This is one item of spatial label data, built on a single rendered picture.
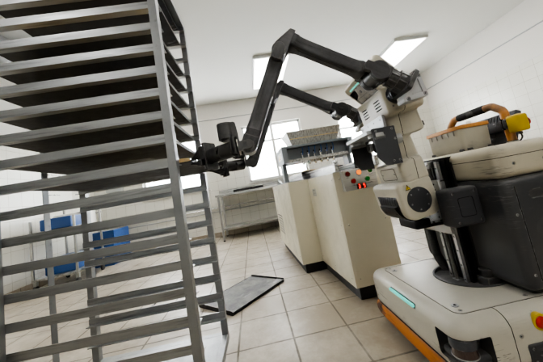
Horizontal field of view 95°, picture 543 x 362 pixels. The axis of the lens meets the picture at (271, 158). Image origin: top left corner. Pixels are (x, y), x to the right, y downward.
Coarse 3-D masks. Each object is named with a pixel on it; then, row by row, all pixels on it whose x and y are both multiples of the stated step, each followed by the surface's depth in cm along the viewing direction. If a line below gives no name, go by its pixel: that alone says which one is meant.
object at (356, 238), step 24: (312, 192) 225; (336, 192) 166; (360, 192) 168; (336, 216) 173; (360, 216) 165; (384, 216) 167; (336, 240) 181; (360, 240) 163; (384, 240) 165; (336, 264) 190; (360, 264) 161; (384, 264) 162; (360, 288) 162
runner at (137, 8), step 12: (60, 12) 95; (72, 12) 95; (84, 12) 96; (96, 12) 96; (108, 12) 96; (120, 12) 97; (132, 12) 98; (144, 12) 99; (0, 24) 93; (12, 24) 94; (24, 24) 94; (36, 24) 95; (48, 24) 96; (60, 24) 97
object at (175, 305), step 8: (208, 296) 123; (216, 296) 123; (168, 304) 122; (176, 304) 122; (184, 304) 122; (200, 304) 120; (128, 312) 120; (136, 312) 120; (144, 312) 121; (152, 312) 121; (160, 312) 119; (96, 320) 119; (104, 320) 119; (112, 320) 120; (120, 320) 118; (88, 328) 116
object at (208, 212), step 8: (184, 32) 142; (184, 40) 141; (184, 48) 140; (184, 56) 140; (184, 64) 139; (184, 72) 138; (192, 88) 138; (192, 96) 137; (192, 112) 135; (192, 128) 134; (200, 176) 131; (200, 184) 130; (208, 200) 130; (208, 208) 129; (208, 216) 128; (208, 232) 127; (216, 248) 127; (216, 264) 125; (216, 272) 125; (216, 288) 124; (224, 304) 124; (224, 320) 122; (224, 328) 122
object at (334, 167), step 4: (332, 164) 167; (336, 164) 166; (320, 168) 194; (324, 168) 185; (328, 168) 177; (332, 168) 169; (336, 168) 165; (308, 172) 231; (312, 172) 218; (316, 172) 206; (320, 172) 196; (324, 172) 187; (328, 172) 178; (332, 172) 170; (304, 176) 249; (308, 176) 234; (312, 176) 220; (316, 176) 208
